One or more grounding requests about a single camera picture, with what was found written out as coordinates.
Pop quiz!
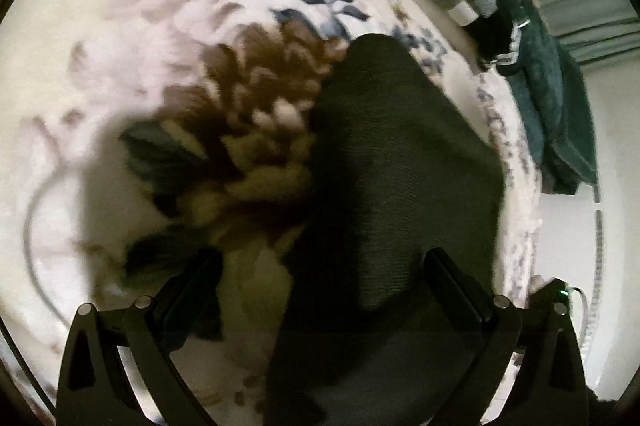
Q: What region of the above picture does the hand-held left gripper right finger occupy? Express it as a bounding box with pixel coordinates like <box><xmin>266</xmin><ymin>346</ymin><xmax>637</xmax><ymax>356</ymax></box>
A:
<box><xmin>423</xmin><ymin>247</ymin><xmax>589</xmax><ymax>426</ymax></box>

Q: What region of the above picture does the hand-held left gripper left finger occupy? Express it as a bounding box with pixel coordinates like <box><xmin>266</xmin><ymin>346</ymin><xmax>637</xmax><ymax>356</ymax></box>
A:
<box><xmin>56</xmin><ymin>247</ymin><xmax>224</xmax><ymax>426</ymax></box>

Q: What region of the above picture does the black white-striped knit sweater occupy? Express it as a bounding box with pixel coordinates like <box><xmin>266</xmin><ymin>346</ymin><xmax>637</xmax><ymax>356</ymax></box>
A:
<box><xmin>264</xmin><ymin>33</ymin><xmax>506</xmax><ymax>426</ymax></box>

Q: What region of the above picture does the dark teal garment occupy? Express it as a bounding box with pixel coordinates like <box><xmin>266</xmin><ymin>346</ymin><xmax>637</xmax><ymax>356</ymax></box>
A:
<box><xmin>500</xmin><ymin>0</ymin><xmax>599</xmax><ymax>196</ymax></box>

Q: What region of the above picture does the floral printed blanket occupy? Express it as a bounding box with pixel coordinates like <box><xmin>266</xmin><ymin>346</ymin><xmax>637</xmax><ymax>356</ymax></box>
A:
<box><xmin>0</xmin><ymin>0</ymin><xmax>546</xmax><ymax>422</ymax></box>

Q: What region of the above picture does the black garment with patterned trim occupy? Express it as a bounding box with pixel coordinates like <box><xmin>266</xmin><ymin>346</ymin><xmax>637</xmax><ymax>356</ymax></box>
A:
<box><xmin>469</xmin><ymin>4</ymin><xmax>525</xmax><ymax>74</ymax></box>

